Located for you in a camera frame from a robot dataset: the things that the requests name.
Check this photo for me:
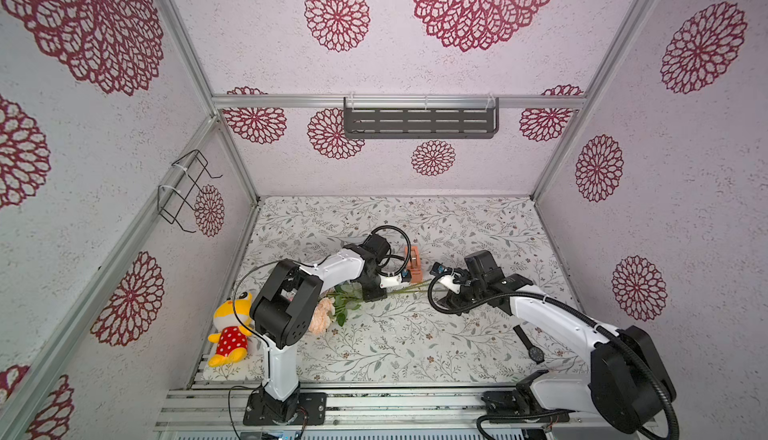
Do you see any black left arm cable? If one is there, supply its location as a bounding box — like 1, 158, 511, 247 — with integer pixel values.
226, 225, 414, 440

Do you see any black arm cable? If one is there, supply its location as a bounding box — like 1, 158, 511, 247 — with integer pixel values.
226, 225, 414, 440
427, 268, 680, 440

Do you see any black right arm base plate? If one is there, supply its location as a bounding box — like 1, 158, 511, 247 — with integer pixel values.
481, 390, 571, 423

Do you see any dark grey wall shelf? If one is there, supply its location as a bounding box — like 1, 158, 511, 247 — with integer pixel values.
342, 98, 500, 140

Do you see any pink artificial rose stem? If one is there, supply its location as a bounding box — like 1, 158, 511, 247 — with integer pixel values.
323, 283, 433, 328

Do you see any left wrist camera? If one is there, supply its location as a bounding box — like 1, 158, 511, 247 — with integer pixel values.
379, 270, 412, 289

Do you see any yellow plush toy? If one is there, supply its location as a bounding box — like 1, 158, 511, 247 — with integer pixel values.
208, 291, 253, 368

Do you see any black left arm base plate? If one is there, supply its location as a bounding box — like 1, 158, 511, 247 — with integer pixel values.
243, 388, 328, 427

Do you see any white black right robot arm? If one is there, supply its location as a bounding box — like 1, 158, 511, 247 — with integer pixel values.
428, 250, 680, 439

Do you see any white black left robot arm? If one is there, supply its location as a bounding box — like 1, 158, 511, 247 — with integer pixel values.
250, 233, 392, 402

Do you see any black wire wall basket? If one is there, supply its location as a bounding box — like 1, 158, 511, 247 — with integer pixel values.
156, 149, 222, 234

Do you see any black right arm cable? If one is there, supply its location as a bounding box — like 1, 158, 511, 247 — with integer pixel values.
427, 268, 680, 440

